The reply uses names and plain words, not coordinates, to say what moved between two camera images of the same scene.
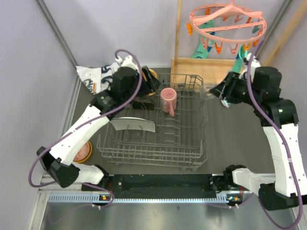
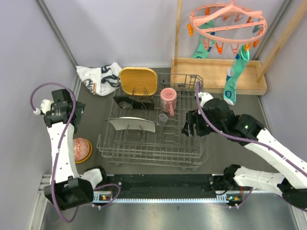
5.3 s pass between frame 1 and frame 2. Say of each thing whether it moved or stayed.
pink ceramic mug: stayed
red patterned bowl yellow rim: stayed
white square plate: stayed
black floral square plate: stayed
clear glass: moved
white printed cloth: stayed
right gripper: moved
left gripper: moved
